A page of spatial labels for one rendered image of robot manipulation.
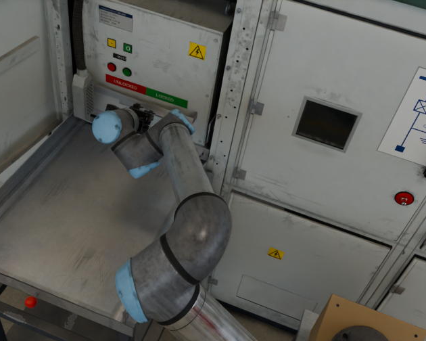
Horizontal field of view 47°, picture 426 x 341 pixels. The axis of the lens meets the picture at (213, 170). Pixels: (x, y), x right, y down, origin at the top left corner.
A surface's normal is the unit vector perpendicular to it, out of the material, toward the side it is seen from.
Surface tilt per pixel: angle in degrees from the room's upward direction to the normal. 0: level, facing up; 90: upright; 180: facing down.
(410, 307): 90
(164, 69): 90
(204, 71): 90
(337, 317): 48
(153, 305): 77
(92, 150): 0
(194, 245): 27
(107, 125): 57
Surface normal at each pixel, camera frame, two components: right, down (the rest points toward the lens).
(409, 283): -0.33, 0.63
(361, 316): -0.16, -0.01
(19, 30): 0.90, 0.39
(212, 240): 0.55, -0.18
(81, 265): 0.14, -0.70
